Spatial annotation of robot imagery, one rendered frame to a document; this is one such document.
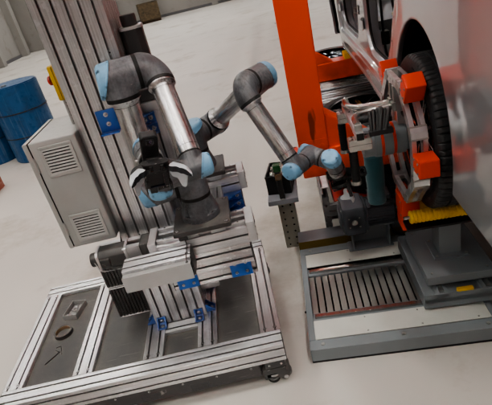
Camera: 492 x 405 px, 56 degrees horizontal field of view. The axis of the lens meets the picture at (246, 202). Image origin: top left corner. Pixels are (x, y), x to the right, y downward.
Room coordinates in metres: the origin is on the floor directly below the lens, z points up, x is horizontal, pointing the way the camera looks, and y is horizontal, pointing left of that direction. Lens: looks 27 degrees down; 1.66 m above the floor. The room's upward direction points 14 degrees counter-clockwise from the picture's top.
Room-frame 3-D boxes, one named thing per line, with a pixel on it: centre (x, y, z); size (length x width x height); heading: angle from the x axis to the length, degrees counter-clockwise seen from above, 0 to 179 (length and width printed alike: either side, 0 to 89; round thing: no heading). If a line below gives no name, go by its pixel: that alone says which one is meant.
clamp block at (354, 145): (1.70, -0.49, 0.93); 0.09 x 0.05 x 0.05; 81
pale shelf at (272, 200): (2.50, -0.24, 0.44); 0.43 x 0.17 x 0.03; 171
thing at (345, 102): (1.96, -0.62, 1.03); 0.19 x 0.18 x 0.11; 81
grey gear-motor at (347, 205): (2.16, -0.68, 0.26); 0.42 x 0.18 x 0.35; 81
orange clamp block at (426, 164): (1.53, -0.68, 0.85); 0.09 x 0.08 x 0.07; 171
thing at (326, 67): (4.25, -1.07, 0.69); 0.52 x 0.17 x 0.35; 81
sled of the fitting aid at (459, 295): (1.81, -0.89, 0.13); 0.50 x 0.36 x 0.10; 171
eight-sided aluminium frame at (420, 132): (1.84, -0.72, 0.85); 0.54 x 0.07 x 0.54; 171
